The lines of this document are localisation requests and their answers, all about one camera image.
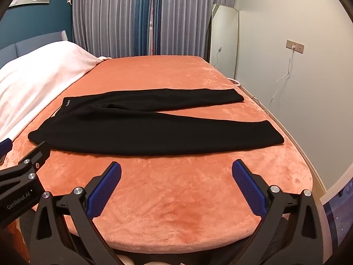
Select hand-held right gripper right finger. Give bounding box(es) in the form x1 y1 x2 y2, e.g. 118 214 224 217
229 159 324 265

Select orange plush blanket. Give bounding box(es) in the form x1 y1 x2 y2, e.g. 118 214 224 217
0 55 329 254

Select white charger cable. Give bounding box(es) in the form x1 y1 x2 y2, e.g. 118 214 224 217
269 45 297 103

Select blue curtain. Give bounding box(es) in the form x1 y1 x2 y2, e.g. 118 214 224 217
135 0 161 56

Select white blanket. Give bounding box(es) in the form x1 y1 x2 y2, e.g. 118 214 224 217
0 41 112 141

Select beige bed frame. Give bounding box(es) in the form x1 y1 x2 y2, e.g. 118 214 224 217
240 85 327 196

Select blue padded headboard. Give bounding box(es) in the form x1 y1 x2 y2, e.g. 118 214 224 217
0 30 68 69

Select beige wall socket plate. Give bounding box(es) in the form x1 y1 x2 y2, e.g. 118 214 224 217
286 40 305 54

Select dark blue starry cloth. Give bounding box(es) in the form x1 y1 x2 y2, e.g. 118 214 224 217
323 177 353 245

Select thin black cable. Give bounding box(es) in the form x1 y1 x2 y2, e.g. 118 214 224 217
250 95 270 114

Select standing mirror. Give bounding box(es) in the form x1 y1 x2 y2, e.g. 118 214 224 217
208 4 239 79

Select black pants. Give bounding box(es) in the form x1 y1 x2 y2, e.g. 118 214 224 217
28 88 244 156

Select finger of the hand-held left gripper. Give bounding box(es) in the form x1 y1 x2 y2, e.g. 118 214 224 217
0 138 13 158
0 141 51 192

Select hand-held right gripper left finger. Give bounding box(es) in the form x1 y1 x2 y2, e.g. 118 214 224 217
29 161 130 265

